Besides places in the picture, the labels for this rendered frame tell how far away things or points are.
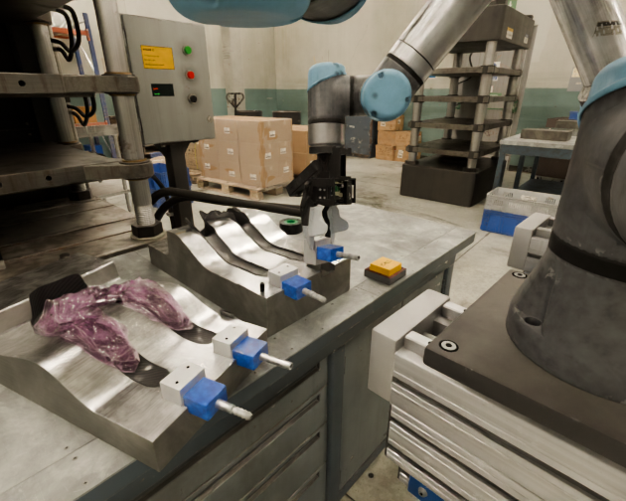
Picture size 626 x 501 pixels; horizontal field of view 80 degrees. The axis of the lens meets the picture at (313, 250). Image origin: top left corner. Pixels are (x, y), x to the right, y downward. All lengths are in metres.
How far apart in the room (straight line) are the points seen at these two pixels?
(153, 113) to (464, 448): 1.34
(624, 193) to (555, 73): 6.85
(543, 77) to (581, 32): 6.25
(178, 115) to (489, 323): 1.33
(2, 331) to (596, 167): 0.82
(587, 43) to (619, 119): 0.58
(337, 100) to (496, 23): 3.90
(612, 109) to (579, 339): 0.16
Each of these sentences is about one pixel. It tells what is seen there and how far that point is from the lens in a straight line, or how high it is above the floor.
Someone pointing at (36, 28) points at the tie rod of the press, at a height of 1.47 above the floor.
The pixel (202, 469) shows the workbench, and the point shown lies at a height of 0.61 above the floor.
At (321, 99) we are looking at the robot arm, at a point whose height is 1.23.
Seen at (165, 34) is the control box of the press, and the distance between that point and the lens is 1.53.
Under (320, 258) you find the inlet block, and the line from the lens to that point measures 0.79.
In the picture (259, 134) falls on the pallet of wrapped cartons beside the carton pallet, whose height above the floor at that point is 0.78.
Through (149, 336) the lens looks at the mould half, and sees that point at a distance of 0.69.
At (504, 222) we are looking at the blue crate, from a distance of 3.91.
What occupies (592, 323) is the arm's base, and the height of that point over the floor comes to 1.09.
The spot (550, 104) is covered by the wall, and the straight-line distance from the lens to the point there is 7.10.
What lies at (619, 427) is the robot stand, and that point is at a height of 1.04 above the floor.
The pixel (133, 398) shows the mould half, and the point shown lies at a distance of 0.61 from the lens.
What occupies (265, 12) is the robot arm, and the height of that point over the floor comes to 1.28.
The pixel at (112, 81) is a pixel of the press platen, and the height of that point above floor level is 1.27.
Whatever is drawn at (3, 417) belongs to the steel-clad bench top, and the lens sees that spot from 0.76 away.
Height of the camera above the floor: 1.25
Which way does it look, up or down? 23 degrees down
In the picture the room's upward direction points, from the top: straight up
